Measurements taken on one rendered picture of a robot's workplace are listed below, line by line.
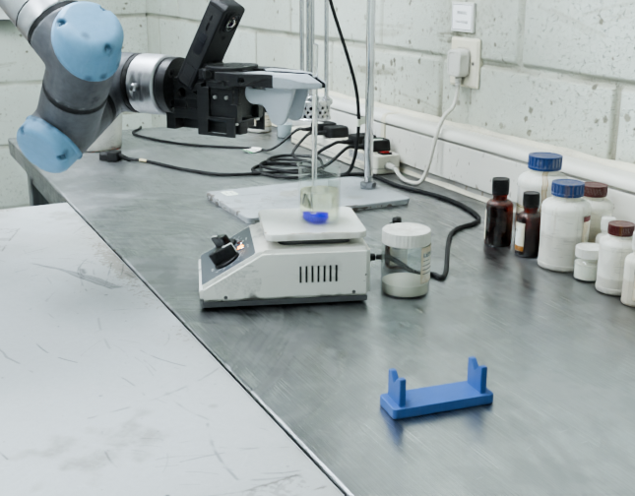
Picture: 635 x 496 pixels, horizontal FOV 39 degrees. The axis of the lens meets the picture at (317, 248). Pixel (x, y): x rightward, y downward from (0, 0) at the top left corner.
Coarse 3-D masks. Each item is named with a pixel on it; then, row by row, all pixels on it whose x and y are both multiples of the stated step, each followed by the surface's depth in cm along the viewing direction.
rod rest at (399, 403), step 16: (480, 368) 82; (400, 384) 79; (448, 384) 84; (464, 384) 84; (480, 384) 82; (384, 400) 81; (400, 400) 80; (416, 400) 81; (432, 400) 81; (448, 400) 81; (464, 400) 81; (480, 400) 82; (400, 416) 80
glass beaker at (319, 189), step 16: (304, 160) 110; (320, 160) 110; (336, 160) 106; (304, 176) 107; (320, 176) 106; (336, 176) 107; (304, 192) 107; (320, 192) 106; (336, 192) 107; (304, 208) 108; (320, 208) 107; (336, 208) 108; (320, 224) 108
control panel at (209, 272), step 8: (240, 232) 115; (248, 232) 113; (248, 240) 110; (240, 248) 109; (248, 248) 108; (208, 256) 114; (240, 256) 107; (248, 256) 105; (208, 264) 111; (232, 264) 106; (208, 272) 108; (216, 272) 106; (208, 280) 105
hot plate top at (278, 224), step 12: (264, 216) 112; (276, 216) 112; (288, 216) 112; (348, 216) 112; (264, 228) 107; (276, 228) 106; (288, 228) 106; (300, 228) 106; (312, 228) 106; (324, 228) 106; (336, 228) 106; (348, 228) 106; (360, 228) 106; (276, 240) 104; (288, 240) 105; (300, 240) 105
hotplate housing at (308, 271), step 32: (256, 224) 115; (256, 256) 105; (288, 256) 105; (320, 256) 105; (352, 256) 106; (224, 288) 105; (256, 288) 105; (288, 288) 106; (320, 288) 106; (352, 288) 107
